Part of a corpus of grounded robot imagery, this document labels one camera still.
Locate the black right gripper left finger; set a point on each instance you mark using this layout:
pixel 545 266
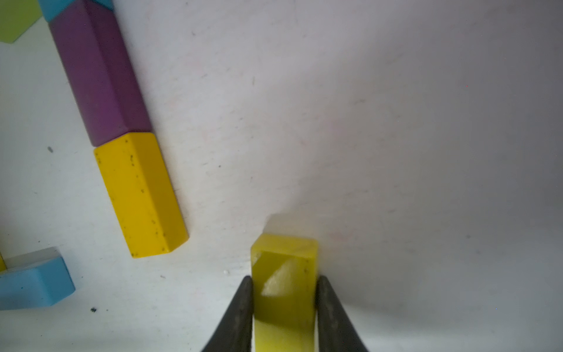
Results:
pixel 234 331

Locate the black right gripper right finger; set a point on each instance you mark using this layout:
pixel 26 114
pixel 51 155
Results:
pixel 335 330

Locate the lemon yellow block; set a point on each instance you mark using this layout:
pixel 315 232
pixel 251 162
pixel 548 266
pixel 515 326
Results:
pixel 285 274

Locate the light blue wooden block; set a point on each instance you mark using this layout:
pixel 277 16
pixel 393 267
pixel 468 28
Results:
pixel 35 280

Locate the purple wooden block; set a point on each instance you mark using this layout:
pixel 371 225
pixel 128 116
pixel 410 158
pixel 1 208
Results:
pixel 99 71

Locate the teal wooden block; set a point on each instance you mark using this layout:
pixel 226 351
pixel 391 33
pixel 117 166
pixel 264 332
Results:
pixel 52 8

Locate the green wooden block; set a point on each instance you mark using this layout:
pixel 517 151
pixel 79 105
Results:
pixel 16 17

